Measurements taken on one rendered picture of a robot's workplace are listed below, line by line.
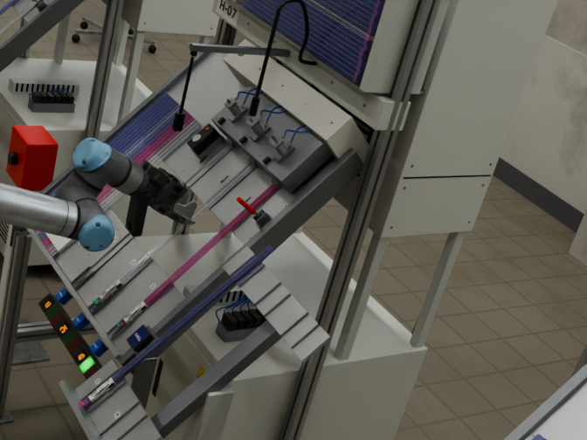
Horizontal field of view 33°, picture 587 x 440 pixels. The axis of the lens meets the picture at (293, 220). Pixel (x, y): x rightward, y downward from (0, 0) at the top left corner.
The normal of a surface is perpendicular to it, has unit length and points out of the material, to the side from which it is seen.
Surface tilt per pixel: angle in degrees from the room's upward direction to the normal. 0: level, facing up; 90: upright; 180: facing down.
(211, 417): 90
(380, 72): 90
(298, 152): 47
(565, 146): 90
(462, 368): 0
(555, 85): 90
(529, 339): 0
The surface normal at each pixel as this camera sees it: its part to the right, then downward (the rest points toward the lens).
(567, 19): -0.82, 0.04
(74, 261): -0.43, -0.56
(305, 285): 0.25, -0.87
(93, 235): 0.45, 0.49
